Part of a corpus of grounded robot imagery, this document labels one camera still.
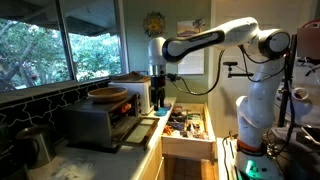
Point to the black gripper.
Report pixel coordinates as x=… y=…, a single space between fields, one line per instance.
x=158 y=86

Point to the dark metal oven tray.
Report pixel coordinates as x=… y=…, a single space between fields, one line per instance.
x=123 y=126

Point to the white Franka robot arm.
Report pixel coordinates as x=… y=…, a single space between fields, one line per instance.
x=256 y=100

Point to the glass oven door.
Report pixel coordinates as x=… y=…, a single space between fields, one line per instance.
x=141 y=131

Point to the brown wooden tray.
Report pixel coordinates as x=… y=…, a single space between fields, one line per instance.
x=131 y=78

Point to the stainless steel toaster oven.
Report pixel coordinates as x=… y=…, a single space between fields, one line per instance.
x=86 y=123

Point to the grey tray with dark device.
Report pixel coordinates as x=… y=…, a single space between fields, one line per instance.
x=300 y=150

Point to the small blue dish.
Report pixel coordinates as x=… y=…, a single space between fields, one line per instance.
x=162 y=112

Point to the assorted colourful drawer clutter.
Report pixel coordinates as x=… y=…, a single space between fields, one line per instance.
x=186 y=125

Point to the open wooden drawer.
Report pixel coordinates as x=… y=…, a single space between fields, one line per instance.
x=186 y=145

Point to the wooden bowl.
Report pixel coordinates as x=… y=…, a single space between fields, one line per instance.
x=107 y=94

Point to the metal pot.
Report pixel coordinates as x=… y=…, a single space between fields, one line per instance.
x=35 y=143

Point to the white tape roll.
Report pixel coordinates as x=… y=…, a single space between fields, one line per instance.
x=300 y=94

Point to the person with red cap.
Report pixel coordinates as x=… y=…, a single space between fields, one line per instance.
x=308 y=76

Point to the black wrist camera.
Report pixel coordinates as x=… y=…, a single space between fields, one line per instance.
x=172 y=77

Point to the wall calendar with landscape photo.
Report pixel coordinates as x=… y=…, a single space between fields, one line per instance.
x=191 y=63

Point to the sun shaped wall decoration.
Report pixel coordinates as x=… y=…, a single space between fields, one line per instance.
x=154 y=24

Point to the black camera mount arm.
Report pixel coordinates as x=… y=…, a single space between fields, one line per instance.
x=235 y=75

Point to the dark window frame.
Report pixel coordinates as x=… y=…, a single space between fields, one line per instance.
x=65 y=40

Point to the black camera stand pole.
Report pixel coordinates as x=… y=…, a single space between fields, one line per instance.
x=284 y=106

